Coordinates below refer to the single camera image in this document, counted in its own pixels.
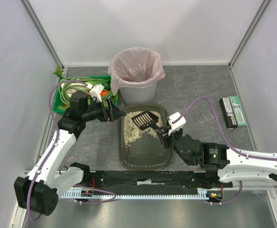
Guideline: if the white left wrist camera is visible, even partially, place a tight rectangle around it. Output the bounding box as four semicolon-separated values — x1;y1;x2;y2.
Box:
89;84;104;99

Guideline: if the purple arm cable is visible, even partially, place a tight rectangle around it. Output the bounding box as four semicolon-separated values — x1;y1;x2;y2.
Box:
26;80;117;222
174;96;277;206

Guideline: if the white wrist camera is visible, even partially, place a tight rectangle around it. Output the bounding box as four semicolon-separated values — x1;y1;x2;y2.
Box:
167;112;186;136
89;84;104;99

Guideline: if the green leafy vegetable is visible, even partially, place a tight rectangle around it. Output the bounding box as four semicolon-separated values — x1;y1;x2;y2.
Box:
53;65;63;79

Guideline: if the green plastic crate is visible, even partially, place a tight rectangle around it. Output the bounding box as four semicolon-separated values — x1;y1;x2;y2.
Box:
53;75;119;115

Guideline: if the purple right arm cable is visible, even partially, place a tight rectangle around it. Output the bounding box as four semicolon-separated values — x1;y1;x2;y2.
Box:
174;96;277;206

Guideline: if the pink plastic bin liner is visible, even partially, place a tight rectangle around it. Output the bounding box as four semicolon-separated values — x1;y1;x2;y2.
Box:
107;47;166;94

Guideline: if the pile of pellet cat litter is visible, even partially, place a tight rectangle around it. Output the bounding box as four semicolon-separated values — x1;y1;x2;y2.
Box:
123;111;158;148

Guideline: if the white slotted cable duct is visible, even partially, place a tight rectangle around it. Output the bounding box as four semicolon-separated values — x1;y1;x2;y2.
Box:
60;187;222;201

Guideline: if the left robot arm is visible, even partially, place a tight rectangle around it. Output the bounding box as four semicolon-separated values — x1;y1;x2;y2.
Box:
14;92;126;216

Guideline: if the black cardboard box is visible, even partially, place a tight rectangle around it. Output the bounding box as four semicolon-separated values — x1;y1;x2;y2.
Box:
219;97;238;129

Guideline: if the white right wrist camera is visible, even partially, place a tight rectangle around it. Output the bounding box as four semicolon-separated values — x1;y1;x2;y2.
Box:
167;112;186;136

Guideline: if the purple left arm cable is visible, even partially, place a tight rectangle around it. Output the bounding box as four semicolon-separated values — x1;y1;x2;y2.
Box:
26;80;117;222

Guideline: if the orange carrot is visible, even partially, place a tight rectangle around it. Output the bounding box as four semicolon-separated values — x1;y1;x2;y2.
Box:
101;90;110;97

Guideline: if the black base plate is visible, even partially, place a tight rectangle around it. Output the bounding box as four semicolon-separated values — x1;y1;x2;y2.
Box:
81;171;233;190

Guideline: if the black slotted litter scoop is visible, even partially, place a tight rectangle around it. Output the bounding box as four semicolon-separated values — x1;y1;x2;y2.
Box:
131;111;160;131

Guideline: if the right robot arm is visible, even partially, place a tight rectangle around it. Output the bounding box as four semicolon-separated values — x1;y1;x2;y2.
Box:
155;127;277;184

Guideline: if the bundle of green onions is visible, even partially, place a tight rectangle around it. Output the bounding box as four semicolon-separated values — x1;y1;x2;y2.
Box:
57;77;113;110

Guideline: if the teal cardboard box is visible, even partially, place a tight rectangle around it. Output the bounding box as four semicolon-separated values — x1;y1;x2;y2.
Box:
229;96;247;126

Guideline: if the dark translucent litter box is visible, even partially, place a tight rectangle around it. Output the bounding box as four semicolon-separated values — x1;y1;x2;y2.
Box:
118;103;173;171

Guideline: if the grey trash bin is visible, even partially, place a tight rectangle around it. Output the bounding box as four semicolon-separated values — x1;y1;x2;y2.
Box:
120;83;157;105

